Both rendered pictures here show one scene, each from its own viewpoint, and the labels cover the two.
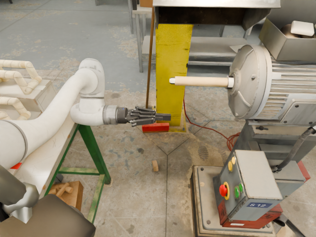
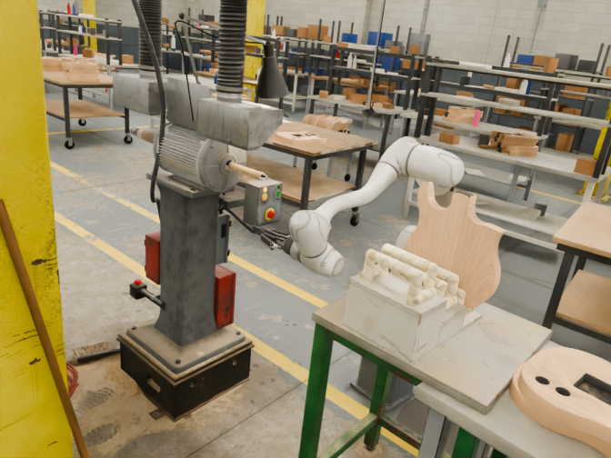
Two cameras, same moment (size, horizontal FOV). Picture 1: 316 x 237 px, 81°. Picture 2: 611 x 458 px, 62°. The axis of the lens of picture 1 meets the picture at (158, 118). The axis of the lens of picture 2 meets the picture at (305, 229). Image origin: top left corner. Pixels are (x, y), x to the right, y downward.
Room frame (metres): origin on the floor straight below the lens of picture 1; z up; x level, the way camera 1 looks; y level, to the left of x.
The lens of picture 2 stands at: (2.03, 1.26, 1.80)
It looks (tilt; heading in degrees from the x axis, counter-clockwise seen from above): 21 degrees down; 216
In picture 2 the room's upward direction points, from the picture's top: 6 degrees clockwise
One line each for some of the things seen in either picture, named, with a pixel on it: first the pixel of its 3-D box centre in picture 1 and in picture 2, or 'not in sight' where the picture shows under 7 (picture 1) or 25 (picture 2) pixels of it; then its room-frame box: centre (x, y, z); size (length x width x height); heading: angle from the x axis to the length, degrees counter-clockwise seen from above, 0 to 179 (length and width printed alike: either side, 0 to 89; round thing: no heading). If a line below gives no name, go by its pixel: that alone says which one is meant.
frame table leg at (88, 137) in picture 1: (96, 155); (312, 424); (0.75, 0.45, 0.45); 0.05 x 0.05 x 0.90; 87
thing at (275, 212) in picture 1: (248, 209); (212, 287); (0.37, -0.52, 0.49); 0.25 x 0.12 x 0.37; 87
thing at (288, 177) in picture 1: (284, 170); (214, 210); (0.38, -0.52, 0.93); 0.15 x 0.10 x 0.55; 87
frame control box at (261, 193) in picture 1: (259, 183); (249, 204); (0.29, -0.37, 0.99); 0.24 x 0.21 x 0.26; 87
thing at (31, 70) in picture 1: (33, 74); (368, 268); (0.75, 0.59, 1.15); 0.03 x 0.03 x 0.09
